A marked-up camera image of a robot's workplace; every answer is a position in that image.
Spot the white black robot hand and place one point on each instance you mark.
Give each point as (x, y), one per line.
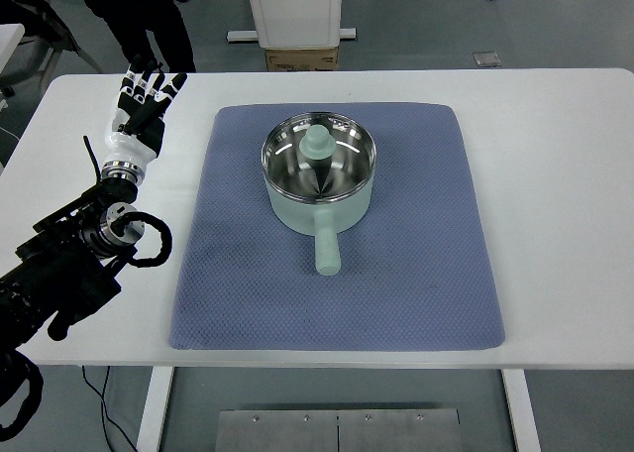
(137, 127)

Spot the green pot with handle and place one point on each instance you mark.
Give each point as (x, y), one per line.
(318, 169)

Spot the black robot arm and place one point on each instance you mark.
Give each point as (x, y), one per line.
(67, 272)

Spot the person in black clothes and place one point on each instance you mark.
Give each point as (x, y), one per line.
(130, 22)

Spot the white cabinet on stand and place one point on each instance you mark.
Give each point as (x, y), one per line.
(295, 25)

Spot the cardboard box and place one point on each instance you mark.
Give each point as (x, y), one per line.
(283, 60)

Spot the left white table leg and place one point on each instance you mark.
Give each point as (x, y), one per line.
(155, 409)

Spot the white table leg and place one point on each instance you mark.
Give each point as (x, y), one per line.
(155, 409)
(520, 411)

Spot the grey floor socket cover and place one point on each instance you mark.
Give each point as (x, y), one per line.
(487, 59)

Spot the metal floor plate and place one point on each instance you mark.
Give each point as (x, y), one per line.
(340, 430)

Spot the right white table leg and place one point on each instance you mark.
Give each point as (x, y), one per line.
(520, 411)

